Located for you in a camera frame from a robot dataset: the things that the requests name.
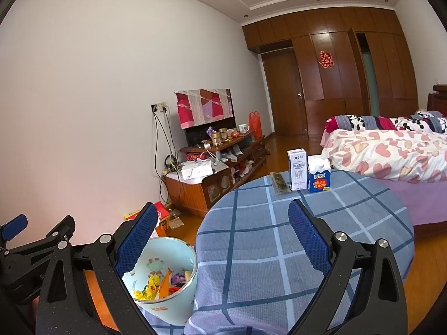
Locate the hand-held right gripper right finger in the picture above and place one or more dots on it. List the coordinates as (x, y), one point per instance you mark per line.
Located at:
(310, 240)

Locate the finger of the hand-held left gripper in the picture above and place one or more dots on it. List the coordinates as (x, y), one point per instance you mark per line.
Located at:
(59, 228)
(15, 225)

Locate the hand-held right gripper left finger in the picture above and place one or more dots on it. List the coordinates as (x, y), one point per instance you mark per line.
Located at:
(136, 240)

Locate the yellow wrapper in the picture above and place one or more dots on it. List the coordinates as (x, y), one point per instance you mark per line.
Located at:
(150, 286)

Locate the light blue trash bin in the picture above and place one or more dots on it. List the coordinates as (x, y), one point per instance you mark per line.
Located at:
(174, 309)

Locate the red cardboard box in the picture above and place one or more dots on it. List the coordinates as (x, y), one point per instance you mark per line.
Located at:
(164, 213)

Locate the blue checked tablecloth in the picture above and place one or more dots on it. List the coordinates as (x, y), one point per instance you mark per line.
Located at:
(262, 244)

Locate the blue milk carton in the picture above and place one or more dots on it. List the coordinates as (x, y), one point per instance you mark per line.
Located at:
(318, 178)

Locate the clear snack packet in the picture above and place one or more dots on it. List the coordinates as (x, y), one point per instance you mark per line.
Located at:
(279, 183)

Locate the wooden television cabinet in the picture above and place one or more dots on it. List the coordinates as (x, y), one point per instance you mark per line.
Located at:
(188, 199)

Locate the white milk carton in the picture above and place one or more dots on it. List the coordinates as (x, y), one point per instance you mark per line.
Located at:
(297, 169)

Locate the white box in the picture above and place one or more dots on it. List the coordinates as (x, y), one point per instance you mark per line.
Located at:
(195, 171)

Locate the red flat tin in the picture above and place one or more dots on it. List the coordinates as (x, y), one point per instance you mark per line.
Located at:
(197, 156)

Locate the black television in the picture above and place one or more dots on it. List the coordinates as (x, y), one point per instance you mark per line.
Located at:
(199, 136)

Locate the wooden bed with purple sheet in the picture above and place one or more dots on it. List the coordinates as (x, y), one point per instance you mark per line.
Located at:
(426, 199)

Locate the orange red plastic bag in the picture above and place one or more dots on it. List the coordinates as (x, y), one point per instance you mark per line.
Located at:
(255, 125)

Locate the folded patterned blanket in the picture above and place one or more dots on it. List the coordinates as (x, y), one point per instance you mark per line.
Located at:
(363, 122)

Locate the white mug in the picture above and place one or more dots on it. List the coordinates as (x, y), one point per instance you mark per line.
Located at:
(242, 128)

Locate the red pink television cover cloth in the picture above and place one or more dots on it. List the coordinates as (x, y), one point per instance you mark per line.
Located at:
(202, 108)

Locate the brown wooden door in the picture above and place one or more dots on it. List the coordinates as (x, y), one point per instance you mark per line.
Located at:
(283, 90)

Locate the brown wooden wardrobe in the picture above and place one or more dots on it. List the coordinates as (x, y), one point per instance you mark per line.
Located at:
(349, 76)

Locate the red paper cut decoration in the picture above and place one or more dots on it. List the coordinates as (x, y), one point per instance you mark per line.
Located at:
(326, 59)

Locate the wall socket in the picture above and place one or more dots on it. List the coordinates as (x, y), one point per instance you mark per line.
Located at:
(159, 106)

